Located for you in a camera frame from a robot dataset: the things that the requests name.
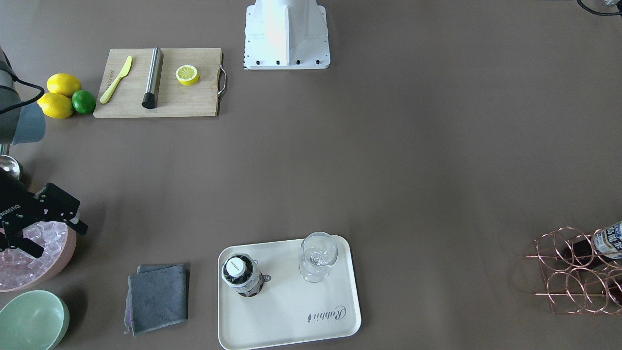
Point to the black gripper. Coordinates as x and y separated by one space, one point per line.
14 206

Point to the tea bottle white cap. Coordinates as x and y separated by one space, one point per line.
242 275

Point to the copper wire bottle basket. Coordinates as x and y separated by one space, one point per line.
577 278

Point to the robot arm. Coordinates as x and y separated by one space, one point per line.
22 120

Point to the pink bowl with ice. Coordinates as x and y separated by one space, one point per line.
19 270

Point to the metal ice scoop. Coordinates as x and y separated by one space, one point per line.
11 166

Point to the green bowl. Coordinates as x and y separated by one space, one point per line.
36 320

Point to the yellow lemon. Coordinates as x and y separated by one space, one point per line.
63 84
56 105

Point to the green lime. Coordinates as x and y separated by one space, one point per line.
83 102

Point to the yellow plastic knife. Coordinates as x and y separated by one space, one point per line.
124 72

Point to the grey folded cloth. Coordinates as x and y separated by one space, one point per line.
157 297

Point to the steel muddler black tip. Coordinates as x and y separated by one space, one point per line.
153 79

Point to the wooden cutting board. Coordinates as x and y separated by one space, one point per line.
172 98

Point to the half lemon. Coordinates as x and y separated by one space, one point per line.
187 75

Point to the cream serving tray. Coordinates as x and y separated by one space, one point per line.
288 309

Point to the clear wine glass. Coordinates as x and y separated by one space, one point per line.
317 256

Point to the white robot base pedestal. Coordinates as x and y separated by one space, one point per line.
286 35

